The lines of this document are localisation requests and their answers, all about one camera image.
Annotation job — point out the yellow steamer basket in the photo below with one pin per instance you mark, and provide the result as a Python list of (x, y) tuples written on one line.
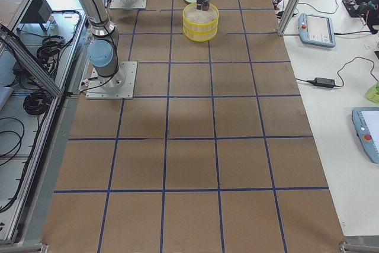
[(200, 33), (198, 20)]

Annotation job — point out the teach pendant upper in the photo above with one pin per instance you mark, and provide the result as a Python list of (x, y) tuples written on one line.
[(316, 30)]

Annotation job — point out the teach pendant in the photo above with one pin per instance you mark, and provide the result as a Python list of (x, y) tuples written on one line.
[(365, 120), (316, 30)]

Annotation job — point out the black power adapter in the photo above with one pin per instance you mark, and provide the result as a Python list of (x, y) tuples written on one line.
[(322, 82)]

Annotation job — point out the black electronics board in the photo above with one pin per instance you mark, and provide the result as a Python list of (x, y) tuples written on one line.
[(352, 7)]

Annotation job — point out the green plastic object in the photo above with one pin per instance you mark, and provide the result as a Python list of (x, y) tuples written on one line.
[(372, 93)]

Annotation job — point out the teach pendant lower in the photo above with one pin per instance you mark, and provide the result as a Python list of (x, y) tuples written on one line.
[(365, 120)]

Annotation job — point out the aluminium frame post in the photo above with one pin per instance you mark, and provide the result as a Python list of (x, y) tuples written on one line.
[(291, 1)]

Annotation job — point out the aluminium frame rail left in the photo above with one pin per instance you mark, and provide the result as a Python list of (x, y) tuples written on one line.
[(25, 58)]

